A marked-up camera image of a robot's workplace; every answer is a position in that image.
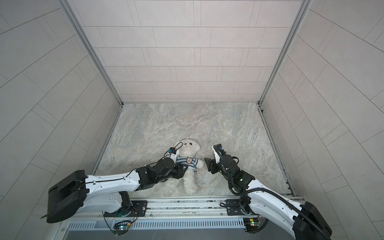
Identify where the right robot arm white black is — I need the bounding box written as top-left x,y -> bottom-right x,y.
205,155 -> 332,240

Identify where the right green circuit board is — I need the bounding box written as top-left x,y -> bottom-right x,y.
243,218 -> 261,233

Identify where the aluminium mounting rail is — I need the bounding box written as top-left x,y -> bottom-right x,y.
59,196 -> 311,221

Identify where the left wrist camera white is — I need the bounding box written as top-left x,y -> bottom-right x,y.
169,147 -> 180,163

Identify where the blue white striped sweater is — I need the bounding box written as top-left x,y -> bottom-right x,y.
176,155 -> 200,172

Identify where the left green circuit board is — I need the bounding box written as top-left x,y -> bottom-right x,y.
114,220 -> 133,231

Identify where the corner aluminium post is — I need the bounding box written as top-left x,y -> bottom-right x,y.
259,0 -> 312,107
58,0 -> 124,107

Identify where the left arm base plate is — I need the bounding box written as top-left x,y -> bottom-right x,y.
104,201 -> 148,218

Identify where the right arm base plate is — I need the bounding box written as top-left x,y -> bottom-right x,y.
220,199 -> 261,217

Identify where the white teddy bear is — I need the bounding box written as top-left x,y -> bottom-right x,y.
166,139 -> 205,196

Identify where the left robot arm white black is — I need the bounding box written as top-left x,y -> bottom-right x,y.
44,158 -> 188,224

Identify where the green circuit board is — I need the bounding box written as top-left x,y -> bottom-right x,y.
114,220 -> 133,231
243,218 -> 261,233

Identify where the left corner aluminium post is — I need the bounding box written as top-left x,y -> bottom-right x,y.
58,0 -> 124,107

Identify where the right corner aluminium post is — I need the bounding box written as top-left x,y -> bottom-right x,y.
259,0 -> 312,107

